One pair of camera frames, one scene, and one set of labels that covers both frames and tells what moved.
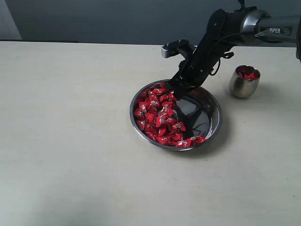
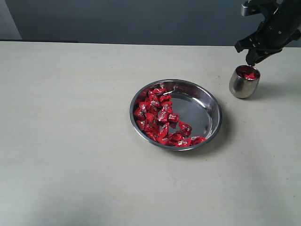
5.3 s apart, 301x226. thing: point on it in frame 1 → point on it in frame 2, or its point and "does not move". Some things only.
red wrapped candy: [197, 139] does not move
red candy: [251, 76] does not move
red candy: [179, 126] → [185, 130]
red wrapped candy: [184, 143] does not move
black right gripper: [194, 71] → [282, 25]
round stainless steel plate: [200, 108] does not move
